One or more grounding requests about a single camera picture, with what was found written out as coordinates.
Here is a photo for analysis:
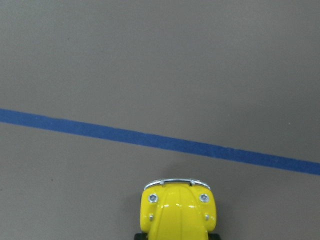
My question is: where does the yellow beetle toy car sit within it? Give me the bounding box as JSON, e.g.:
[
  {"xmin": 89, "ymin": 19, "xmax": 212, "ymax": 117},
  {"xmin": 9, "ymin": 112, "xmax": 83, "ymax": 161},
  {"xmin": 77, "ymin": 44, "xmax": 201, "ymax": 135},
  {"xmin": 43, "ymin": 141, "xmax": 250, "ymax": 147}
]
[{"xmin": 134, "ymin": 178, "xmax": 221, "ymax": 240}]

